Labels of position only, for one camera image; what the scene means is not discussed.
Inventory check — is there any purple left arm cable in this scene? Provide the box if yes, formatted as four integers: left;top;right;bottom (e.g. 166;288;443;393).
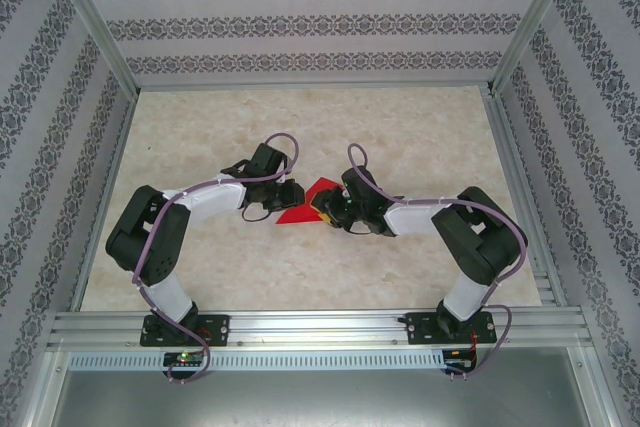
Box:
130;132;302;387

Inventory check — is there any slotted grey cable duct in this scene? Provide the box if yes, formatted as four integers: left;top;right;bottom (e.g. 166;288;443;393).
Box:
67;349;449;371

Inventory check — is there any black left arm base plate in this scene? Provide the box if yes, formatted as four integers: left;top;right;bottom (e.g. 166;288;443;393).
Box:
139;313;232;348

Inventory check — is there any grey metal sheet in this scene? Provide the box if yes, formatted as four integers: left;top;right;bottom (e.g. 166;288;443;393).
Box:
39;346;616;427

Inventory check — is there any circuit board with orange label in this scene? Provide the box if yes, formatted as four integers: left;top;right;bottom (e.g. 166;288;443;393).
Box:
443;347;479;373

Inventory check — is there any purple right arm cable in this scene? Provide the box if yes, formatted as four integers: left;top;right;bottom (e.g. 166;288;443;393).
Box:
347;143;530;382

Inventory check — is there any aluminium frame post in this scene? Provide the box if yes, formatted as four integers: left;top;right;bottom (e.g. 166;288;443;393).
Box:
487;0;584;96
42;0;141;98

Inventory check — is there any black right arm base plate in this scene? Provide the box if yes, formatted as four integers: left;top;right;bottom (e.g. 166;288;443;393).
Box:
403;310;496;347

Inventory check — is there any aluminium side rail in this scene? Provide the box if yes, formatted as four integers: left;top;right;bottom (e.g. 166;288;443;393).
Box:
69;94;139;311
482;89;569;308

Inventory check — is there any circuit board with green light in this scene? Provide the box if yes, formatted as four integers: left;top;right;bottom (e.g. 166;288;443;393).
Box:
163;350;207;367

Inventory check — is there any red cloth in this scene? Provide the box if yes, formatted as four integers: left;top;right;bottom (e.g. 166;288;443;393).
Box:
275;175;346;225

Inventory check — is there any aluminium mounting rail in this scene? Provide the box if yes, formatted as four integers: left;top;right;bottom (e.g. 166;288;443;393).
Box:
47;309;596;351

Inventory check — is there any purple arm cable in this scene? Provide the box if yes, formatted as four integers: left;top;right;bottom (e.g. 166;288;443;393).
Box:
347;143;530;382
130;132;302;387

